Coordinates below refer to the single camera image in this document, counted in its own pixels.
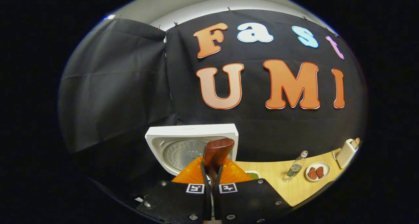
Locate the black backdrop cloth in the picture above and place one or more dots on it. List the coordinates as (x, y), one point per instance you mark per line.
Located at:
(114, 86)

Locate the small white divided dish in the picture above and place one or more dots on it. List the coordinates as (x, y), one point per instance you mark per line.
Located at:
(252, 175)

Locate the clear plastic water bottle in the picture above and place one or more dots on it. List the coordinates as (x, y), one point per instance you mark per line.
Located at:
(295, 168)

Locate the white rice cooker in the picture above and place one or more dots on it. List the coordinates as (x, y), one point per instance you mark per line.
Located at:
(190, 130)

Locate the white round plate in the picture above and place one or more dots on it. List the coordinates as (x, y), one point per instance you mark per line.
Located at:
(327, 170)

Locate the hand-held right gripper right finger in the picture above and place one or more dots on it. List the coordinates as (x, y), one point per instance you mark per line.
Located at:
(248, 201)

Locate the brown meat piece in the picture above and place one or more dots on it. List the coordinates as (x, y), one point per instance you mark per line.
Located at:
(320, 172)
(312, 173)

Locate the row of small cloth clips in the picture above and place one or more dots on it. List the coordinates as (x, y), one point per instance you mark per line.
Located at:
(229, 9)

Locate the white toaster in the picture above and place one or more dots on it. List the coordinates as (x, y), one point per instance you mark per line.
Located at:
(345, 156)

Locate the brown wooden spoon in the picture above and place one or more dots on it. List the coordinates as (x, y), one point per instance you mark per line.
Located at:
(216, 153)

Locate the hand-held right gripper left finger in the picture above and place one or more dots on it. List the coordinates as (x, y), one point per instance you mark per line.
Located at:
(176, 201)

